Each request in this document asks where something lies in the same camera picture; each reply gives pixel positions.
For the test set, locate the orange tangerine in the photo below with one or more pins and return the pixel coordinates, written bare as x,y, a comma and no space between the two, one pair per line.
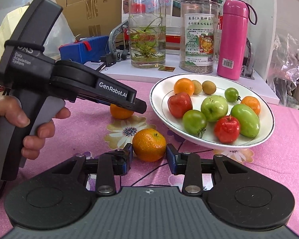
253,103
184,85
149,145
120,113

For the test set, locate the white ceramic plate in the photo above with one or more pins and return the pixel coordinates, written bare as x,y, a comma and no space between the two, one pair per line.
261,126

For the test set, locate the brown cardboard box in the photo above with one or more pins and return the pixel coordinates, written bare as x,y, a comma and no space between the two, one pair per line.
88,18

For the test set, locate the red capped plastic bottle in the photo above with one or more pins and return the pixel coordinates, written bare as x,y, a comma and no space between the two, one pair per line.
136,22

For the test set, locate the tan longan fruit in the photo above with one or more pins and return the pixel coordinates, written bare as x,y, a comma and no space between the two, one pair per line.
208,87
197,87

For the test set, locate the white flat board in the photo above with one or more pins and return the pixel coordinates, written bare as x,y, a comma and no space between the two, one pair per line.
123,70

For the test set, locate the white plastic shopping bag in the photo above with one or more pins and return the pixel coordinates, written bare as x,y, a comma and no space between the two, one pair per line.
60,34

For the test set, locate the clear plastic tea jar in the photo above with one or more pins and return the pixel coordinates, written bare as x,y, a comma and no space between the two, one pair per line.
198,27

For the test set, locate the clear crumpled plastic bag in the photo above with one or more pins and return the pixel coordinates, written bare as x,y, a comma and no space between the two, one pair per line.
283,75

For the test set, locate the white shelf unit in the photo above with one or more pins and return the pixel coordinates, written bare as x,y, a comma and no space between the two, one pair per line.
273,15

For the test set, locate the tall glass plant vase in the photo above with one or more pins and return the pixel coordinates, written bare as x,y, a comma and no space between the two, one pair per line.
155,34

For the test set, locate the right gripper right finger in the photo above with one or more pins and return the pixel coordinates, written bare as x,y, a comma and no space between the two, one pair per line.
189,165

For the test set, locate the large green oval fruit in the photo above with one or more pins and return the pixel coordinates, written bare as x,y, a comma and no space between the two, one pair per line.
248,119

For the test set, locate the pink floral tablecloth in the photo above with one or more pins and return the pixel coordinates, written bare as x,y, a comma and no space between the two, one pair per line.
91,130

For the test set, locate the grey metal lever press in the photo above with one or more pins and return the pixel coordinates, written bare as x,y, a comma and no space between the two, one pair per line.
119,31

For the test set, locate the pink thermos bottle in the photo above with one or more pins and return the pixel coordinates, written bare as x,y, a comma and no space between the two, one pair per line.
237,15

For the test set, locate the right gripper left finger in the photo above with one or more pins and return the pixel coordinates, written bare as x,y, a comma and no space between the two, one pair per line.
111,164

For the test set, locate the green round apple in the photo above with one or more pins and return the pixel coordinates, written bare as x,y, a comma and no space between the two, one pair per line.
214,107

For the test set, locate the red small apple front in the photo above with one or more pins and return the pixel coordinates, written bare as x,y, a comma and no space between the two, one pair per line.
227,129

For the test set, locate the small green tomato back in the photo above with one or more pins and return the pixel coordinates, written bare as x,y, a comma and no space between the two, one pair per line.
231,95

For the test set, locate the blue plastic tool box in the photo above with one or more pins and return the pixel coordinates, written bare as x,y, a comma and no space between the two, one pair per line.
86,50

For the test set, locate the red small apple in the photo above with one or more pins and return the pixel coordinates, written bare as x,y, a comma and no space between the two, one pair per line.
179,104
227,129

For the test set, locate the person left hand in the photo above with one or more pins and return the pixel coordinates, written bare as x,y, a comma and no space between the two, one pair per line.
10,109

